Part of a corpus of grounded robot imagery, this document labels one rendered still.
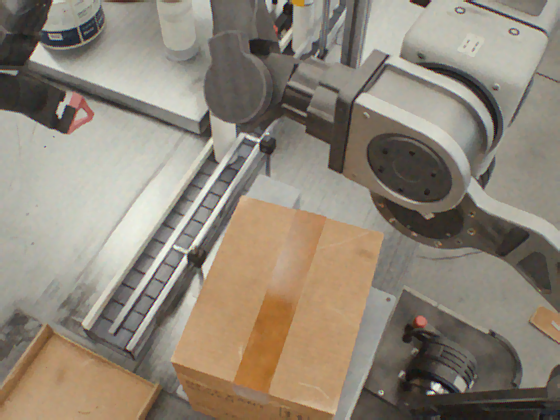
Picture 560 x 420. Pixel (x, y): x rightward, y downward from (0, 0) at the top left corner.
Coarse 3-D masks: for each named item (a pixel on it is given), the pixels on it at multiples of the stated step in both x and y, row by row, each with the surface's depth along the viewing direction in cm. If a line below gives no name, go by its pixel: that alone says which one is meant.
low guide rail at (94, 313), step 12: (288, 36) 149; (204, 156) 127; (192, 168) 125; (180, 192) 122; (168, 204) 120; (156, 216) 118; (156, 228) 118; (144, 240) 115; (132, 252) 114; (132, 264) 114; (120, 276) 111; (108, 288) 109; (108, 300) 110; (96, 312) 107; (84, 324) 105
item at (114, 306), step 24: (288, 48) 151; (312, 48) 151; (240, 168) 131; (192, 192) 126; (216, 192) 126; (168, 216) 122; (192, 240) 119; (144, 264) 116; (168, 264) 116; (120, 288) 113; (144, 312) 110; (120, 336) 108
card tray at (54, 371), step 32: (32, 352) 109; (64, 352) 110; (32, 384) 107; (64, 384) 107; (96, 384) 107; (128, 384) 107; (0, 416) 103; (32, 416) 103; (64, 416) 104; (96, 416) 104; (128, 416) 104
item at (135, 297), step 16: (336, 0) 150; (304, 48) 140; (240, 144) 123; (224, 160) 120; (208, 192) 117; (192, 208) 114; (176, 240) 110; (160, 256) 108; (144, 288) 105; (128, 304) 102
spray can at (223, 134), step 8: (216, 120) 118; (216, 128) 120; (224, 128) 119; (232, 128) 121; (216, 136) 122; (224, 136) 121; (232, 136) 123; (216, 144) 125; (224, 144) 124; (216, 152) 127; (224, 152) 126; (216, 160) 130; (232, 160) 129
